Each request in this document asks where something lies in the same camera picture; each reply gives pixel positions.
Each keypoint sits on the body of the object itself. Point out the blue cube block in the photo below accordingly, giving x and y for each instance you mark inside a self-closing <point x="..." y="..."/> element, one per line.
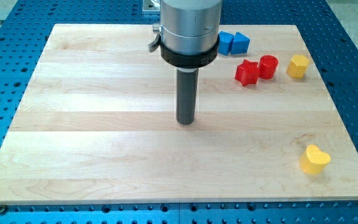
<point x="225" y="42"/>

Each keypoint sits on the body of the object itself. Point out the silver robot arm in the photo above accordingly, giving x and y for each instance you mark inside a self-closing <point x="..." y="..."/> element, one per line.
<point x="187" y="34"/>

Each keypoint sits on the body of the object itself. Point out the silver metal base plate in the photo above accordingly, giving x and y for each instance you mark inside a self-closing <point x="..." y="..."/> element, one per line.
<point x="150" y="6"/>

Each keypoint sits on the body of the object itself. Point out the yellow hexagon block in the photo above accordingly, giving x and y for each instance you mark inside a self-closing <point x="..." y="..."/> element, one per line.
<point x="297" y="66"/>

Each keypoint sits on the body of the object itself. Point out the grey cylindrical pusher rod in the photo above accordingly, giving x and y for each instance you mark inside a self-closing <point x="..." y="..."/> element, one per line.
<point x="187" y="82"/>

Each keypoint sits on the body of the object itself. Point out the red star block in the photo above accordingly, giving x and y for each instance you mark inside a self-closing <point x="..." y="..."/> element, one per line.
<point x="247" y="73"/>

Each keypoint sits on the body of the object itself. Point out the yellow heart block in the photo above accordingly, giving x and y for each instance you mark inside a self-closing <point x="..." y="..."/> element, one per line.
<point x="313" y="160"/>

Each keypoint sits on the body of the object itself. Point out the red cylinder block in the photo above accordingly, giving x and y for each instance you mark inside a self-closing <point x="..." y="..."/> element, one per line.
<point x="267" y="66"/>

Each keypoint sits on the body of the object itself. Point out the light wooden board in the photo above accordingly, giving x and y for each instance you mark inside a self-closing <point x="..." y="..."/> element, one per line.
<point x="96" y="124"/>

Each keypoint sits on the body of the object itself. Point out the blue triangle block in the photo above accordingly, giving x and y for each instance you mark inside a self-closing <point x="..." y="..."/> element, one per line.
<point x="240" y="44"/>

